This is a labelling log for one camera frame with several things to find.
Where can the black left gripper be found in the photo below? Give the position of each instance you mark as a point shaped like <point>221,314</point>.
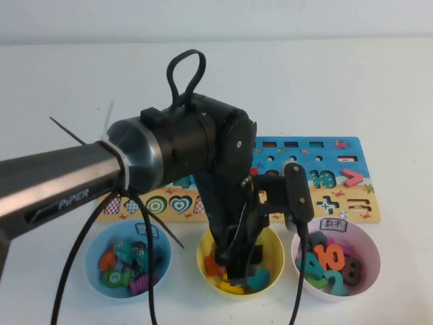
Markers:
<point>236,230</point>

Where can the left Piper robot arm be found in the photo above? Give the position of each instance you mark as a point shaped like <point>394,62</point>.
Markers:
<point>67,176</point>

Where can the teal heart piece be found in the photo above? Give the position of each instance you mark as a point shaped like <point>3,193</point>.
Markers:
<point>258,280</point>

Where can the yellow plastic bowl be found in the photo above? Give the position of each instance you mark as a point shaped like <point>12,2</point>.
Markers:
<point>275,250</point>

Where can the orange cross piece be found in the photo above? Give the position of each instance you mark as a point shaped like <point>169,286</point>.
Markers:
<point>211,265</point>

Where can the teal number four piece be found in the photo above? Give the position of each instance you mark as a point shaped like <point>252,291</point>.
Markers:
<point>314,267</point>

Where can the green number piece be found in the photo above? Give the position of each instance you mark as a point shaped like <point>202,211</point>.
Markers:
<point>314,281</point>

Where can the orange number ten piece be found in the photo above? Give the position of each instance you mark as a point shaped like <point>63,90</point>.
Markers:
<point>319,259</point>

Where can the dark grey number piece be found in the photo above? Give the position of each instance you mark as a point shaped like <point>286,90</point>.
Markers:
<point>318,238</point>

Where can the blue number two piece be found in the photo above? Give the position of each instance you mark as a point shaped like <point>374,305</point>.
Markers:
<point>335,287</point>

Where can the magenta number piece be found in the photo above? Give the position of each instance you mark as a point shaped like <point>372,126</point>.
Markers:
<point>346,250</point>

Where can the brown number eight piece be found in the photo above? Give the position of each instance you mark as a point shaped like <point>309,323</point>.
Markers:
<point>352,272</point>

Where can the pink plastic bowl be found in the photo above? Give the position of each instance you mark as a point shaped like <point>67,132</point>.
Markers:
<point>367,250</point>

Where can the pink greater-than sign piece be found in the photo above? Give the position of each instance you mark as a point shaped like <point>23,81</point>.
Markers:
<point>352,180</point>

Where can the ocean themed wooden puzzle board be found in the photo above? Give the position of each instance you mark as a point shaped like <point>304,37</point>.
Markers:
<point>331,149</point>

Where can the light blue plastic bowl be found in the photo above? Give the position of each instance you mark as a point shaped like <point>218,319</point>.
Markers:
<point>93,271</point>

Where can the two-character handwritten paper label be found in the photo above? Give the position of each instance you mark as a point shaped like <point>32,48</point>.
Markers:
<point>335,225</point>

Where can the teal wooden fish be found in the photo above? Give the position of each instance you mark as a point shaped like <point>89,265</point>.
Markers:
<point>123,251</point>
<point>140,262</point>

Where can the dark grey wooden fish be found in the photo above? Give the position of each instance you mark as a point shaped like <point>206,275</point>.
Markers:
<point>138,245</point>

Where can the purple wooden fish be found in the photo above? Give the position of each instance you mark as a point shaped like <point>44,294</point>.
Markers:
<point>139,287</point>

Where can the one-character handwritten paper label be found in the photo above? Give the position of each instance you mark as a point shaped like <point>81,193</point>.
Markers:
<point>140,228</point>

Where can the green fish numbered three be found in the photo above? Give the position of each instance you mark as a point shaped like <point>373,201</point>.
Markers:
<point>114,278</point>

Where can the orange wooden fish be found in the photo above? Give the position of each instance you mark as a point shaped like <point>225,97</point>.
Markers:
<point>107,260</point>

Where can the white zip tie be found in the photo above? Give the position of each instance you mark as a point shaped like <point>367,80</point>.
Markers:
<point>123,169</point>

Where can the thin black zip tie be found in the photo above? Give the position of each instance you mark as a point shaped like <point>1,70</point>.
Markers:
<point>66,130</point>

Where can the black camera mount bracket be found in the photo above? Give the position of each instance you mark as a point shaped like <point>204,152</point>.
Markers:
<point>272,193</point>

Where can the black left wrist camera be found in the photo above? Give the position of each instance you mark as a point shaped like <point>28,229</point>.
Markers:
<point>299,193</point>

